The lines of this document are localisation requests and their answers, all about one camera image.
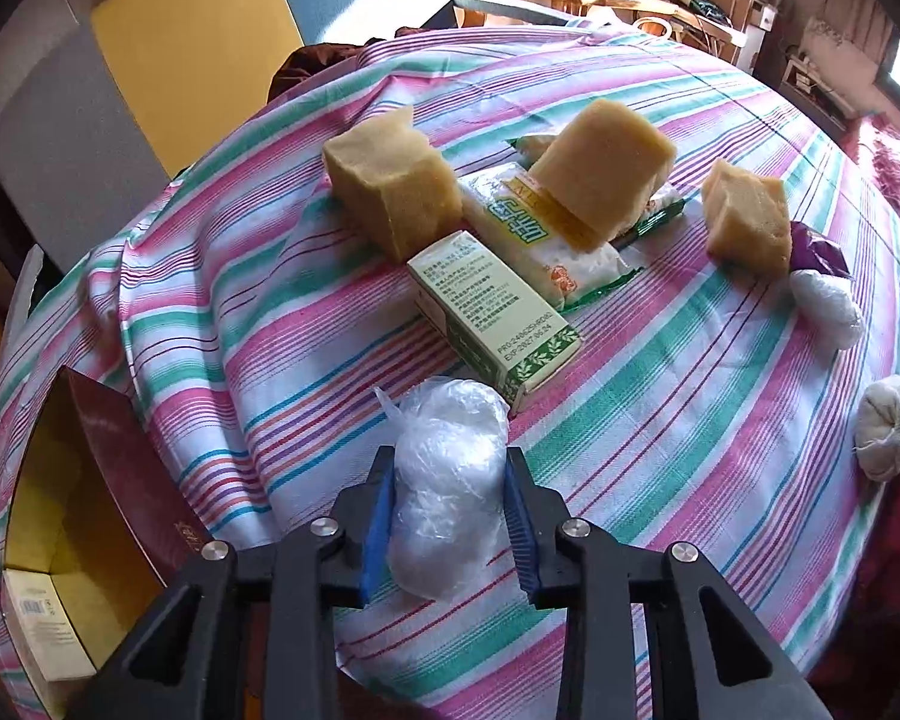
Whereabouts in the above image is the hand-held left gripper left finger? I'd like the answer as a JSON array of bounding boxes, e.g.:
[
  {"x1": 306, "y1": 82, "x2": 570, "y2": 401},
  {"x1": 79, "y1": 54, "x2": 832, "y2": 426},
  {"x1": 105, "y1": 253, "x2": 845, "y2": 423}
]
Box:
[{"x1": 67, "y1": 446, "x2": 398, "y2": 720}]

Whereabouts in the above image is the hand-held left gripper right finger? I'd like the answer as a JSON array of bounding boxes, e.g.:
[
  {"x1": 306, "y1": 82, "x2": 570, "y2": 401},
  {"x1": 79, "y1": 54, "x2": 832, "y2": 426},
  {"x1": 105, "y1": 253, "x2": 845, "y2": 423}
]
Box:
[{"x1": 502, "y1": 448, "x2": 833, "y2": 720}]

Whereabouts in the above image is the purple snack packet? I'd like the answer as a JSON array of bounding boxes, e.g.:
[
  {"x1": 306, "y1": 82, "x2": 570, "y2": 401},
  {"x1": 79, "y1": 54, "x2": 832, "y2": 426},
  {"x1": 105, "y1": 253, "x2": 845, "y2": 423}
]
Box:
[{"x1": 787, "y1": 221, "x2": 854, "y2": 282}]

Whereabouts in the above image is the yellow sponge block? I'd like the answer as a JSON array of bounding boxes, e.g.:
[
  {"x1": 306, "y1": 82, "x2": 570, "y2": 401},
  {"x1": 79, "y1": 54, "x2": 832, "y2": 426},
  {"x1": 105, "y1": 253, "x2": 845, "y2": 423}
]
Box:
[
  {"x1": 531, "y1": 99, "x2": 677, "y2": 254},
  {"x1": 322, "y1": 106, "x2": 466, "y2": 263},
  {"x1": 701, "y1": 161, "x2": 794, "y2": 278}
]

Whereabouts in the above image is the gold-lined red box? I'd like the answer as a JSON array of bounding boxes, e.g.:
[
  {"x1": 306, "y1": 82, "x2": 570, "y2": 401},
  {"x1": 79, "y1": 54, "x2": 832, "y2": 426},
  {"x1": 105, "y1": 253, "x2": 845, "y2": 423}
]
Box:
[{"x1": 4, "y1": 366, "x2": 222, "y2": 680}]

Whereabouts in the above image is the white and green snack packet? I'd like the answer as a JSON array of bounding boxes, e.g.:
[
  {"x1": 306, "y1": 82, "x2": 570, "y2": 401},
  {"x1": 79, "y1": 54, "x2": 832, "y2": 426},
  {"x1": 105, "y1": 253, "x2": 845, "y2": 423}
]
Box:
[{"x1": 457, "y1": 163, "x2": 650, "y2": 312}]

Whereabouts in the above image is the small plastic-wrapped white ball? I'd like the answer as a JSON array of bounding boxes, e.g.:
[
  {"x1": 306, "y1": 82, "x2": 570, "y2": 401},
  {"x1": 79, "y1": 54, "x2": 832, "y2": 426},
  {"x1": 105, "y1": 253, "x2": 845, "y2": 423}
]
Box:
[{"x1": 789, "y1": 270, "x2": 865, "y2": 352}]

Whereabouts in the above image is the pink fuzzy blanket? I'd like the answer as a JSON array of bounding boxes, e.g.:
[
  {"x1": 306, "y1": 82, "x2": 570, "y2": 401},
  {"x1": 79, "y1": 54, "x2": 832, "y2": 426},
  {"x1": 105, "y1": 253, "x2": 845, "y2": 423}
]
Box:
[{"x1": 847, "y1": 112, "x2": 900, "y2": 211}]

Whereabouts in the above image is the white cloth ball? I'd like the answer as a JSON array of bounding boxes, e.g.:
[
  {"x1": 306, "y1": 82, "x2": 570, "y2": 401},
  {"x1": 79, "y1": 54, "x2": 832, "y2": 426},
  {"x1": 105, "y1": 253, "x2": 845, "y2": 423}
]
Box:
[{"x1": 855, "y1": 375, "x2": 900, "y2": 482}]

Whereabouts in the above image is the striped bed sheet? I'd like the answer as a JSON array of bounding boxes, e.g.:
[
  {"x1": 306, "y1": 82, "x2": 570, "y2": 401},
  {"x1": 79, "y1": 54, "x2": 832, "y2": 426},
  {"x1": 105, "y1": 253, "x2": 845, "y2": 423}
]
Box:
[{"x1": 0, "y1": 19, "x2": 900, "y2": 720}]

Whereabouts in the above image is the green and white carton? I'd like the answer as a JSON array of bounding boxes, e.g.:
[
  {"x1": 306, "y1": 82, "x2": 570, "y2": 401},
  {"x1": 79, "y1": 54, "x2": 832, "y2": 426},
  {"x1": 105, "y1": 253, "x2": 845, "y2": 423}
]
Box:
[{"x1": 406, "y1": 231, "x2": 583, "y2": 413}]

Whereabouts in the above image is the brown cloth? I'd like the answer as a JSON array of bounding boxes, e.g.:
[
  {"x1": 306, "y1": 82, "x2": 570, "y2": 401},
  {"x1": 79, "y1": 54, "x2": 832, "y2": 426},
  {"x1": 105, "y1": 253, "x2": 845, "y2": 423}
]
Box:
[{"x1": 268, "y1": 41, "x2": 368, "y2": 102}]

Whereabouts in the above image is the padded colour-block headboard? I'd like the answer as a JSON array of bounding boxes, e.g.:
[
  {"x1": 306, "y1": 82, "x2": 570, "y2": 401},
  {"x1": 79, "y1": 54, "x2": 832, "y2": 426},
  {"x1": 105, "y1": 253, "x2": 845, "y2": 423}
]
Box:
[{"x1": 0, "y1": 0, "x2": 496, "y2": 271}]

